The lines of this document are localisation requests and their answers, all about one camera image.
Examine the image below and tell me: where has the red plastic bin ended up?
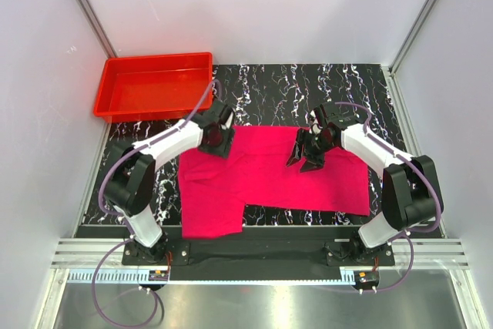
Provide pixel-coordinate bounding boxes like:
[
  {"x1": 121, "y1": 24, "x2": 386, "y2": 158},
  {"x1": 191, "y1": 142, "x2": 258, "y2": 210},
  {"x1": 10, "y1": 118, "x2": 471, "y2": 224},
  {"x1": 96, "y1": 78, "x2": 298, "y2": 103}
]
[{"x1": 93, "y1": 52, "x2": 213, "y2": 123}]

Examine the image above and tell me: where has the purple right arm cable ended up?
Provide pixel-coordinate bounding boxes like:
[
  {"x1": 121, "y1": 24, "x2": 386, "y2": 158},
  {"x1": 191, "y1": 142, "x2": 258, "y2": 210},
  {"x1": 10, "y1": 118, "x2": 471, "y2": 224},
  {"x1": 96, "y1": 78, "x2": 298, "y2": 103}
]
[{"x1": 334, "y1": 101, "x2": 444, "y2": 294}]

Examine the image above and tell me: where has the orange connector board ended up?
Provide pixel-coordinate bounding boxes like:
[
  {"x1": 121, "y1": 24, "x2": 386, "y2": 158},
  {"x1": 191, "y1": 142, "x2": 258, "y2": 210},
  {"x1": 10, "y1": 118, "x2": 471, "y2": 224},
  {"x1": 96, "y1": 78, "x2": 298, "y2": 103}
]
[
  {"x1": 357, "y1": 271, "x2": 380, "y2": 285},
  {"x1": 149, "y1": 270, "x2": 169, "y2": 282}
]

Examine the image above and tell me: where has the white slotted cable duct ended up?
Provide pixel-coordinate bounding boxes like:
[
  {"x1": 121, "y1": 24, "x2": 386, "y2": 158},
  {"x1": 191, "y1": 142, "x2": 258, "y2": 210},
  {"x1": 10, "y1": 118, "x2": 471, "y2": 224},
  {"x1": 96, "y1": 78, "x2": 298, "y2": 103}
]
[{"x1": 68, "y1": 268, "x2": 356, "y2": 286}]

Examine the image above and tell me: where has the left orange connector board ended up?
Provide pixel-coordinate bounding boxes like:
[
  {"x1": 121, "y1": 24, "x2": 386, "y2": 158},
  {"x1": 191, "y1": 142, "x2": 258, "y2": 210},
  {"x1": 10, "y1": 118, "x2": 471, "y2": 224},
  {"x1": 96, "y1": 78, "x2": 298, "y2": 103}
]
[{"x1": 149, "y1": 270, "x2": 169, "y2": 282}]

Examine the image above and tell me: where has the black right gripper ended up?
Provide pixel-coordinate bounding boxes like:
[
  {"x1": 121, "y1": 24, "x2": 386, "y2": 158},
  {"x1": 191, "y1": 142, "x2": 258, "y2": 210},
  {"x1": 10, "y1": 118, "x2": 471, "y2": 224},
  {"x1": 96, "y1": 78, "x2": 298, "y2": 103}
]
[{"x1": 286, "y1": 128, "x2": 336, "y2": 173}]

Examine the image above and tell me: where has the pink t shirt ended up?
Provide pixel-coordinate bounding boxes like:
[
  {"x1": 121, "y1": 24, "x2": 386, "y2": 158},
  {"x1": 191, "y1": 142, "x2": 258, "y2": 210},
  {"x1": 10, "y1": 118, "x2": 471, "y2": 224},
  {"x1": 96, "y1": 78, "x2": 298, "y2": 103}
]
[{"x1": 178, "y1": 126, "x2": 371, "y2": 239}]

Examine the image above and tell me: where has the right orange connector board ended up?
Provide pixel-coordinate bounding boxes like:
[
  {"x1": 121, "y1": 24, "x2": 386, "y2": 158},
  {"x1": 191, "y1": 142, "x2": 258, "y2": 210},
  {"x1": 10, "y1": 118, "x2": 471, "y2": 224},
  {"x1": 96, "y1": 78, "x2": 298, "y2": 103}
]
[{"x1": 357, "y1": 271, "x2": 380, "y2": 285}]

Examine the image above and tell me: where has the aluminium frame rail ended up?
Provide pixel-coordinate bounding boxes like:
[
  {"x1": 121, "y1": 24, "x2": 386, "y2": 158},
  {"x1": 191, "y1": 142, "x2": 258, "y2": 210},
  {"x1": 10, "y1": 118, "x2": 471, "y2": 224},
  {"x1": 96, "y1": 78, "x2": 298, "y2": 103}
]
[{"x1": 49, "y1": 238, "x2": 471, "y2": 268}]

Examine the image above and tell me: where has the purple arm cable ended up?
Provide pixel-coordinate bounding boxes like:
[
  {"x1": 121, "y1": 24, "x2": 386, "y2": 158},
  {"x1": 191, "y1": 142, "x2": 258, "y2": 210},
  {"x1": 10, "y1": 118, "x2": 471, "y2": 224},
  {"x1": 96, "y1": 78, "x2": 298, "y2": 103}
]
[
  {"x1": 334, "y1": 101, "x2": 444, "y2": 294},
  {"x1": 91, "y1": 79, "x2": 223, "y2": 326}
]

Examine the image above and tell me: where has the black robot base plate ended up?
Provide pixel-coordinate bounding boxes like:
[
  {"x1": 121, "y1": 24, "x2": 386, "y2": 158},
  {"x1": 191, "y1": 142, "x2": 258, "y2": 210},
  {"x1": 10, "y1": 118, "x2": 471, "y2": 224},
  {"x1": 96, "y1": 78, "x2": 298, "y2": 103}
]
[{"x1": 122, "y1": 226, "x2": 395, "y2": 284}]

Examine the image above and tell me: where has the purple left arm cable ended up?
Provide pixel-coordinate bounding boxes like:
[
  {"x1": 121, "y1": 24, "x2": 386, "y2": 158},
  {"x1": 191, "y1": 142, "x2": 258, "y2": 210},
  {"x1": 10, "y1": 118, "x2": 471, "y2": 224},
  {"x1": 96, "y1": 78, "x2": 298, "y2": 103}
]
[{"x1": 91, "y1": 79, "x2": 223, "y2": 326}]

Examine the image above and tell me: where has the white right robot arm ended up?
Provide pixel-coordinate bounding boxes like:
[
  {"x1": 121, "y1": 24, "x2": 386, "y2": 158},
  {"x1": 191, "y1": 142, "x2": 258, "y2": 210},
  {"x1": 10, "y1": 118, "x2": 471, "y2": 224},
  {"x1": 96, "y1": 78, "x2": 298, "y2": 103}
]
[{"x1": 287, "y1": 102, "x2": 444, "y2": 265}]

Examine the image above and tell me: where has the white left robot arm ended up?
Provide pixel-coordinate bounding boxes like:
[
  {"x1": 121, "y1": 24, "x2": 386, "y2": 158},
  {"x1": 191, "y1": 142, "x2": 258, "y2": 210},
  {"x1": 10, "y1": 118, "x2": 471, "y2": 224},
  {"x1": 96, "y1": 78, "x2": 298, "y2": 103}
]
[{"x1": 98, "y1": 100, "x2": 235, "y2": 264}]

